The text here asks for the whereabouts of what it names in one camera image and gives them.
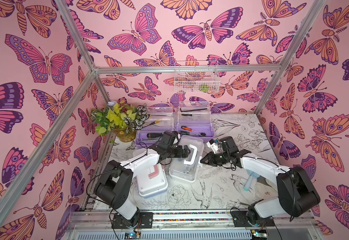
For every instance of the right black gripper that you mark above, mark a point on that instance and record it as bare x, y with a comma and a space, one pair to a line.
219, 157

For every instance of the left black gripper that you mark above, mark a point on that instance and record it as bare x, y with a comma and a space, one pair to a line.
185, 154

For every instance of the white clear-lid toolbox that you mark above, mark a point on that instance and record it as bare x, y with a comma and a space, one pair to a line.
186, 169

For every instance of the blue white toolbox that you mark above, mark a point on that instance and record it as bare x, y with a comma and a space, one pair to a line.
150, 174

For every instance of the purple toolbox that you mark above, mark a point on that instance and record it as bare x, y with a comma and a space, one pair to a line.
197, 116
161, 119

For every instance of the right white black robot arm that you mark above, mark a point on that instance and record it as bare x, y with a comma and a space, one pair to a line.
296, 193

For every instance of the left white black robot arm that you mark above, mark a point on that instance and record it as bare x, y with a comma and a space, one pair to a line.
113, 186

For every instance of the potted green plant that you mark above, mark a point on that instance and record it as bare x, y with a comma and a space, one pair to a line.
121, 119

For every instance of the white wire basket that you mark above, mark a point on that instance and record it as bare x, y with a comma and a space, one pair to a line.
196, 79

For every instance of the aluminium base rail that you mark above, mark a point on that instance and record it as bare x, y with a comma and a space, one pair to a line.
224, 224

